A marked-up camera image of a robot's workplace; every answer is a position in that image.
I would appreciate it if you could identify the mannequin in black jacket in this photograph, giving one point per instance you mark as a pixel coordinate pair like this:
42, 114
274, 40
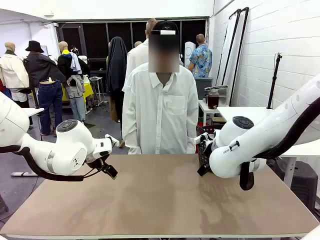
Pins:
40, 67

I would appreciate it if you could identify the mannequin in dark blue jeans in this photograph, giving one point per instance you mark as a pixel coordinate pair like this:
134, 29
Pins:
50, 100

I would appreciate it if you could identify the black cap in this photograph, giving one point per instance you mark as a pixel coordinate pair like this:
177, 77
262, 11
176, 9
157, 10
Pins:
166, 25

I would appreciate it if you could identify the grey bin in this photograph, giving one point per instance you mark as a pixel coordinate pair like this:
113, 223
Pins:
203, 87

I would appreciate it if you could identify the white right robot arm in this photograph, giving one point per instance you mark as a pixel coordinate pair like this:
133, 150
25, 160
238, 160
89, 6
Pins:
275, 125

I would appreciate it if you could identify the person in white shirt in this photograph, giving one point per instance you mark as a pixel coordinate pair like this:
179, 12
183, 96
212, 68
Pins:
160, 112

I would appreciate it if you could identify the man in blue floral shirt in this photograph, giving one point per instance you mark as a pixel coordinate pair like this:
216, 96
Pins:
201, 60

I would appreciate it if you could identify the grey metal lever tool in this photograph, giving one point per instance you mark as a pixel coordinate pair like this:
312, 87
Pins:
216, 88

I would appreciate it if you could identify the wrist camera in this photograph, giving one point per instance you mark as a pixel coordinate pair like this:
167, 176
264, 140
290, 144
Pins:
112, 140
201, 138

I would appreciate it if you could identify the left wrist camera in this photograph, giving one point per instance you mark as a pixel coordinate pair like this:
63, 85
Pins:
112, 140

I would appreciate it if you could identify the yellow cloth table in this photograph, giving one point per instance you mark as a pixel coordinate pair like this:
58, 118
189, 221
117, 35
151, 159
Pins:
88, 91

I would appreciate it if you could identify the white metal stool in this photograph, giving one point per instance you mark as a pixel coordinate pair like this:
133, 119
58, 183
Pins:
98, 86

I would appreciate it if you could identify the black tripod stand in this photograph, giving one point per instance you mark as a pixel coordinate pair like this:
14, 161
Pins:
274, 80

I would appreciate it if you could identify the black plastic stool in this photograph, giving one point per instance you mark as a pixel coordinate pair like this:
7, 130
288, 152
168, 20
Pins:
302, 182

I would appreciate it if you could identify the black bucket hat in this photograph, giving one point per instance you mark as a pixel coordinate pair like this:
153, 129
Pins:
34, 46

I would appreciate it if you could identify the glass jar with brown liquid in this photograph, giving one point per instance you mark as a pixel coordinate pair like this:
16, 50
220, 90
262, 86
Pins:
213, 100

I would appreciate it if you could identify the white standing fan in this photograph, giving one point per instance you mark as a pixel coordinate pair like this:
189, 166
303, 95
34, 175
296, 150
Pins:
189, 53

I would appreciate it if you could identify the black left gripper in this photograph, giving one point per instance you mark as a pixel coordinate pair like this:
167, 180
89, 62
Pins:
97, 160

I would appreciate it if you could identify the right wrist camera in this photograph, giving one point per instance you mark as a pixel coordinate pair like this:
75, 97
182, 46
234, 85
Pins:
201, 138

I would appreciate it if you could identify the black framed white panel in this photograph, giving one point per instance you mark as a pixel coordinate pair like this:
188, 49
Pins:
228, 47
238, 57

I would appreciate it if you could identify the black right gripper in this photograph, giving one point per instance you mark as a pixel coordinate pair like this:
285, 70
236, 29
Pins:
206, 152

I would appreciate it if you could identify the black perforated plastic basket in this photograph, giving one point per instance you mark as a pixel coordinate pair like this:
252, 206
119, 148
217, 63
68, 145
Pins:
207, 128

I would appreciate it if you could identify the mannequin with yellow collar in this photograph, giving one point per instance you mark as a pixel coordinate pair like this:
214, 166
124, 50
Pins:
71, 67

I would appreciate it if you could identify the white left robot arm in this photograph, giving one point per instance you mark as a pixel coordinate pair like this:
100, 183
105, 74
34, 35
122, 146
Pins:
67, 150

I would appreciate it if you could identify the mannequin in cream jacket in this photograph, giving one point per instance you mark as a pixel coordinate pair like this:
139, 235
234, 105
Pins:
12, 70

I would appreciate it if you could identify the small white side table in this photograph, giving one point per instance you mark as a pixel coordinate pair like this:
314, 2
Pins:
203, 106

